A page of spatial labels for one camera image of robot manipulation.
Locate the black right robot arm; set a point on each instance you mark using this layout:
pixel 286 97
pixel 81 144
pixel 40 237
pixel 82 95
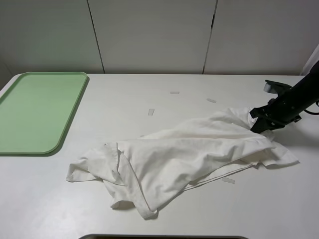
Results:
pixel 289 103

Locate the white short sleeve t-shirt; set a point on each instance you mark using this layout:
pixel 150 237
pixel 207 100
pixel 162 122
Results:
pixel 152 170

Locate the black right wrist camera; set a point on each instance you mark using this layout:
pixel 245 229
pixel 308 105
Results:
pixel 278 88

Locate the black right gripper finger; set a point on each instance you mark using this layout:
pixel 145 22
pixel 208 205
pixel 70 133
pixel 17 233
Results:
pixel 261 125

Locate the clear tape strip lower right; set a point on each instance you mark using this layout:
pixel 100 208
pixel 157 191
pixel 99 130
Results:
pixel 228 180

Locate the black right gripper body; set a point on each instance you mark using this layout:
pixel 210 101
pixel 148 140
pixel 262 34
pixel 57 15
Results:
pixel 278 112

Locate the light green plastic tray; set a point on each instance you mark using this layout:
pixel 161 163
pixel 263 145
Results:
pixel 36 112

